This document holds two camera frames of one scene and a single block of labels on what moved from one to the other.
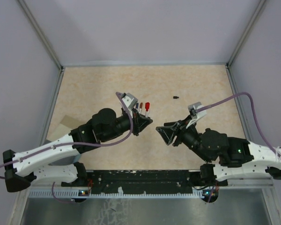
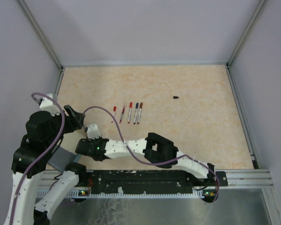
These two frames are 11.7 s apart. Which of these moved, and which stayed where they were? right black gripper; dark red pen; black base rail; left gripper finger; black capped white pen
Moved: right black gripper; left gripper finger; black capped white pen
Stayed: dark red pen; black base rail
